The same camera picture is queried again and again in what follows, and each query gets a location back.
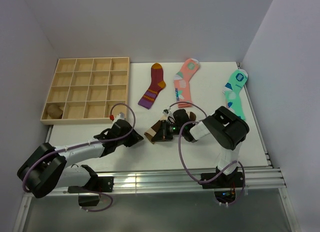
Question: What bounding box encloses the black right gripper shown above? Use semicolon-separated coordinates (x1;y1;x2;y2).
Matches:
152;119;185;142

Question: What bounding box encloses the cream brown striped sock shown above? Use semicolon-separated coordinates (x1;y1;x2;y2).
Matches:
144;111;197;144

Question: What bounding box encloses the tan brown ribbed sock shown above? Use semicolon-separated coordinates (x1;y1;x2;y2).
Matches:
47;104;63;119

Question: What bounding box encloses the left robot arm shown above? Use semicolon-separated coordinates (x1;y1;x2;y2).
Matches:
17;119;143;198

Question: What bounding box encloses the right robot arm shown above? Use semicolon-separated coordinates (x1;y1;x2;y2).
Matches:
144;106;250;187

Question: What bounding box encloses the maroon purple striped sock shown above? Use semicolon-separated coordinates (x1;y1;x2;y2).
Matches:
138;63;166;110

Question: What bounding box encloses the pink patterned sock pair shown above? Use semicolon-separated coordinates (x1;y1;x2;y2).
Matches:
173;58;200;109

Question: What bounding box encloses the wooden compartment tray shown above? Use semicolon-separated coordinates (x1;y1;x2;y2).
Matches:
40;57;130;125

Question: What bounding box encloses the mint green patterned sock pair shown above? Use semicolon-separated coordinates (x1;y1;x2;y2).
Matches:
222;69;248;121

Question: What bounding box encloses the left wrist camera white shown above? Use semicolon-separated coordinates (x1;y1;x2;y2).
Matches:
109;112;126;124

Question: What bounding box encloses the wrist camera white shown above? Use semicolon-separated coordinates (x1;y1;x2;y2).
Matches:
109;112;126;124
162;108;171;117

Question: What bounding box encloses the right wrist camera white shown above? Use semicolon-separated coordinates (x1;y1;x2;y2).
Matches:
162;108;171;117

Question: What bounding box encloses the aluminium rail frame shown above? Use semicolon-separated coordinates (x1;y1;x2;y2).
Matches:
15;117;300;232

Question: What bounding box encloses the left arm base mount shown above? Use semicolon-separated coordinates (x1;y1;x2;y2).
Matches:
67;176;114;212

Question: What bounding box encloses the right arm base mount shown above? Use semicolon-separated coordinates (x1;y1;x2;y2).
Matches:
201;171;245;189

